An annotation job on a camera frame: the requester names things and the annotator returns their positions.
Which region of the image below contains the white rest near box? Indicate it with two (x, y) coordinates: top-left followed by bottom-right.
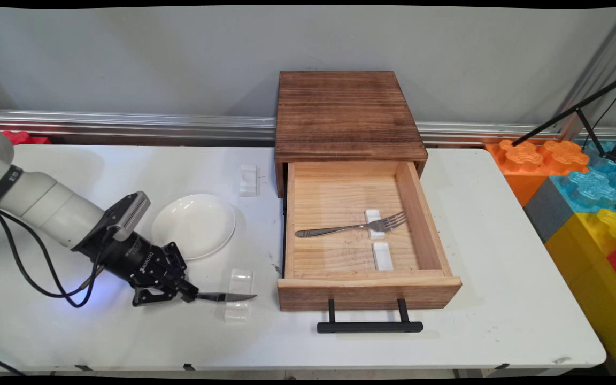
(238, 164), (261, 198)

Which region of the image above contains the silver table knife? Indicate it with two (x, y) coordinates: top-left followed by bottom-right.
(196, 291), (258, 304)

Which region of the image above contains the dark wooden drawer cabinet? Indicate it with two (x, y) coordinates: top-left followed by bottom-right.
(274, 71), (429, 199)

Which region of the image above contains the orange foam block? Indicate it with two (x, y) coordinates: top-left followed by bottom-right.
(484, 138), (591, 207)

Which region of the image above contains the light wooden drawer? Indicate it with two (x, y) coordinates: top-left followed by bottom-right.
(277, 160), (463, 312)

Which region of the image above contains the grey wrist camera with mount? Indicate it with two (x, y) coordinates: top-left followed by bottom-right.
(90, 191), (152, 248)

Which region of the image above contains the black drawer handle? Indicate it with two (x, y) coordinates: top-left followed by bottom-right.
(317, 298), (425, 335)

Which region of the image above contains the clear plastic cutlery rest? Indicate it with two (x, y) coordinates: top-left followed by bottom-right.
(223, 267), (256, 323)

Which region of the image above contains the white round plate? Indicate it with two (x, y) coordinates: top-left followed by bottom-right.
(150, 193), (237, 261)

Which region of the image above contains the white ceramic cutlery rest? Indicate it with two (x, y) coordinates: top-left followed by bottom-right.
(364, 209), (387, 240)
(371, 242), (395, 272)

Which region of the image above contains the grey foam block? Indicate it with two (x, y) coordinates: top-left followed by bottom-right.
(523, 178), (576, 244)

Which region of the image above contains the black tripod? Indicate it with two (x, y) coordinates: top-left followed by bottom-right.
(511, 70), (616, 165)

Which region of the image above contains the silver fork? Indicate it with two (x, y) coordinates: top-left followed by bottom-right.
(295, 211), (409, 239)

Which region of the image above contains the aluminium rail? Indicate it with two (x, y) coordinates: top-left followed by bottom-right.
(0, 109), (616, 146)

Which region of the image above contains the grey curtain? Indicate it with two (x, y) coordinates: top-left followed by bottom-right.
(557, 7), (616, 141)

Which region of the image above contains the blue foam block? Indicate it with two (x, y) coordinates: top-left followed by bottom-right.
(549, 140), (616, 214)

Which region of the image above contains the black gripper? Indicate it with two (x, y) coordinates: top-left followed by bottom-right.
(74, 227), (200, 307)

